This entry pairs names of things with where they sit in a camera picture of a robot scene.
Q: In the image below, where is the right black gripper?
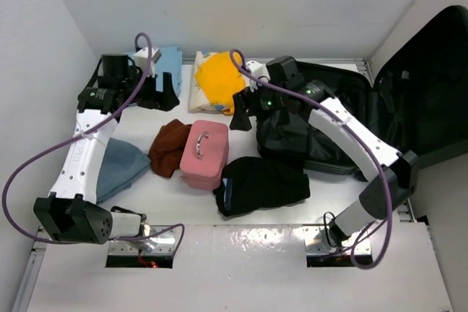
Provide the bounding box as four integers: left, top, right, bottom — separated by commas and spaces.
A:
230, 78, 286, 132

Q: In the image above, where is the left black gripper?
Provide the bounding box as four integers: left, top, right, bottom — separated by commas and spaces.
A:
118, 66, 178, 111

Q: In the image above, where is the light blue cloth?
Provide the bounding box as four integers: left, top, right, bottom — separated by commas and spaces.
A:
127, 45, 182, 97

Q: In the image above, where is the rust brown towel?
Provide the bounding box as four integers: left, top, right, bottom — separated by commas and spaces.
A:
148, 119, 192, 178

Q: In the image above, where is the pink cosmetic case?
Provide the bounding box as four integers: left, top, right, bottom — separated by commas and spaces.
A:
180, 120, 229, 191

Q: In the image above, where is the yellow and white garment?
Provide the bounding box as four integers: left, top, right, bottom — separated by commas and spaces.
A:
189, 51, 246, 115

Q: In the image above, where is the black garment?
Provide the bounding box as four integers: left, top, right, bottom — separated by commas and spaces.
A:
213, 156, 310, 217

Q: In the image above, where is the grey-blue towel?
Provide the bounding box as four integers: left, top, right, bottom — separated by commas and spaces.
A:
96, 138, 151, 204

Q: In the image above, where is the black hard-shell suitcase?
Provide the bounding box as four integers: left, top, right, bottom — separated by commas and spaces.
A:
255, 4, 468, 183

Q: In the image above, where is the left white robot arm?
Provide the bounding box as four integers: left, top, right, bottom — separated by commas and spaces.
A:
34, 54, 158, 246

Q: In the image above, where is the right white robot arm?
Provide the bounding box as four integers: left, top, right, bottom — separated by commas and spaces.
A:
228, 50, 419, 251

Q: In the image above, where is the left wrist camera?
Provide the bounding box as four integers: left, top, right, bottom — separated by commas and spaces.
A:
132, 47, 162, 77

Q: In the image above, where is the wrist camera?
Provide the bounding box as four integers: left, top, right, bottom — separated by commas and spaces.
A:
132, 47, 162, 77
246, 61, 270, 82

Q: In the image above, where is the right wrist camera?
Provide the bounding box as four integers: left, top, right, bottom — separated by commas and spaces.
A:
246, 61, 270, 82

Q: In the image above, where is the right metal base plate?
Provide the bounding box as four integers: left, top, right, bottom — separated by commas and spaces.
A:
303, 224, 374, 256

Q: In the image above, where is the metal base plate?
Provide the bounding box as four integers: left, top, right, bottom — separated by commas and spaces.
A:
303, 224, 374, 256
108, 229, 176, 256

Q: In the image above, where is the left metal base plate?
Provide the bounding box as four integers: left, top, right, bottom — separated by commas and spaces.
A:
108, 229, 176, 256

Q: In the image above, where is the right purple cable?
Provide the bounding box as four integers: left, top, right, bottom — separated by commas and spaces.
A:
229, 48, 394, 270

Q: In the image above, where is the purple cable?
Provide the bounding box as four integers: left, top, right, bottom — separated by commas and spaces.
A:
1, 32, 186, 256
229, 48, 394, 270

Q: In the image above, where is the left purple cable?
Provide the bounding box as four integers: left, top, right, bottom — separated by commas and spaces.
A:
1, 32, 186, 256

